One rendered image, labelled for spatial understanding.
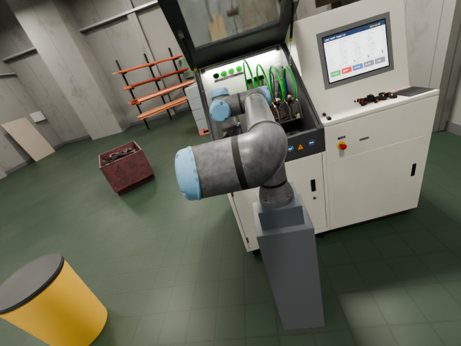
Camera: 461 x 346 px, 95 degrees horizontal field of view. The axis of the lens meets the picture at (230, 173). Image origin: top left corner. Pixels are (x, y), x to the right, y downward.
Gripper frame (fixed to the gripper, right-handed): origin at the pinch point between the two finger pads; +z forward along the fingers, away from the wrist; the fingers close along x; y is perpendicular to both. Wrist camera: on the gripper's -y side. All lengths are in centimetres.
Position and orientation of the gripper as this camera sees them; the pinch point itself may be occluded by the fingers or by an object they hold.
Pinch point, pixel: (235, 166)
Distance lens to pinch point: 100.9
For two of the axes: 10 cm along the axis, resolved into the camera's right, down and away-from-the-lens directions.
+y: 9.6, -2.1, -1.6
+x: 0.4, -5.0, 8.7
